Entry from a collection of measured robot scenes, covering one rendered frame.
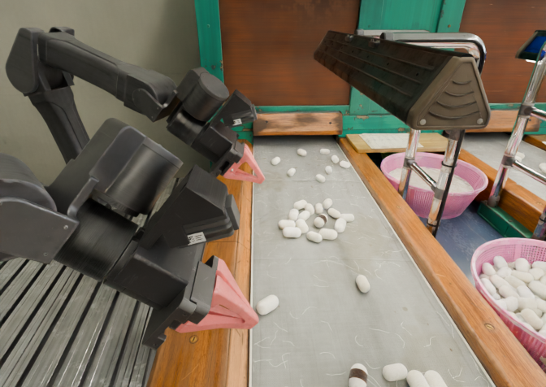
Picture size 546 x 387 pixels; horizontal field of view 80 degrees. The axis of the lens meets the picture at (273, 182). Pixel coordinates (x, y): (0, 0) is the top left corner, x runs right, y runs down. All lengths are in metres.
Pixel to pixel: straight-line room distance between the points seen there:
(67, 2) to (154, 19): 0.40
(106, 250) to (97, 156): 0.08
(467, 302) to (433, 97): 0.34
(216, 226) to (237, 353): 0.24
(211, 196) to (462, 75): 0.26
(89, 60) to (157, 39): 1.29
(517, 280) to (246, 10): 0.94
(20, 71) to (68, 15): 1.31
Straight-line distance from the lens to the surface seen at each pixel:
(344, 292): 0.57
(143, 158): 0.29
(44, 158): 2.33
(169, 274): 0.29
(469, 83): 0.37
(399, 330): 0.54
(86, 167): 0.29
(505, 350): 0.55
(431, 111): 0.36
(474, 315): 0.57
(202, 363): 0.46
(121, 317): 0.67
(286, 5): 1.10
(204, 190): 0.26
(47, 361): 0.67
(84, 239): 0.30
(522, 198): 0.96
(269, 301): 0.52
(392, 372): 0.48
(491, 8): 1.32
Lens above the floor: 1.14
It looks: 27 degrees down
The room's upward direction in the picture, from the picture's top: straight up
